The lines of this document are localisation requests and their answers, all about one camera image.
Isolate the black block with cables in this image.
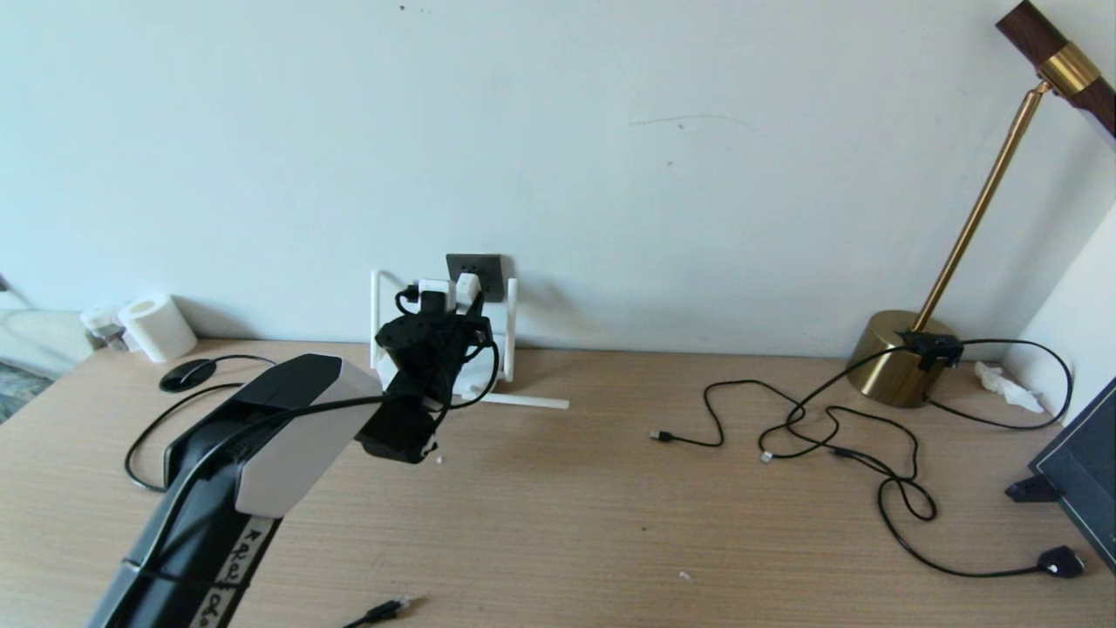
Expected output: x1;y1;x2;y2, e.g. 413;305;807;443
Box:
900;332;966;373

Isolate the pale background furniture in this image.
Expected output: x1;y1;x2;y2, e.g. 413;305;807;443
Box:
0;307;92;378

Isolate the black cable with white tip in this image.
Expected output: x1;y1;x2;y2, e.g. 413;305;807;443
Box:
759;345;915;462

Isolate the black ethernet cable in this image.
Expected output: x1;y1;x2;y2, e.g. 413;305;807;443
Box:
125;353;412;628

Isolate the black lamp power cord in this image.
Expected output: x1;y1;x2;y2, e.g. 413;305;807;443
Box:
835;445;1088;580

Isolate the grey wall power socket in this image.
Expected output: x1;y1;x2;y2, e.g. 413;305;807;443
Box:
446;254;505;304

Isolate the white paper roll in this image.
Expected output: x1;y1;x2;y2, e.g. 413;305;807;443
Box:
116;294;197;365

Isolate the white router with antennas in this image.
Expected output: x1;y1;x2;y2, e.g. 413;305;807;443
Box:
371;269;570;411

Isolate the thin black lamp cord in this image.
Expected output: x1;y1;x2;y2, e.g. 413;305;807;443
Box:
924;338;1075;432

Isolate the crumpled white tissue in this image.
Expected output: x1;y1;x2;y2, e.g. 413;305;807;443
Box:
975;362;1046;415

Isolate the brass desk lamp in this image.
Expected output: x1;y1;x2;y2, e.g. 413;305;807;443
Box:
847;0;1116;410

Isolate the black round desk grommet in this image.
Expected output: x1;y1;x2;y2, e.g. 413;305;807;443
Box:
159;359;217;393

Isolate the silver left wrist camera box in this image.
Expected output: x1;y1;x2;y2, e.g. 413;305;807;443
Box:
416;279;458;316

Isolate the black USB cable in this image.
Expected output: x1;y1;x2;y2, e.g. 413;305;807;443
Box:
650;380;921;481

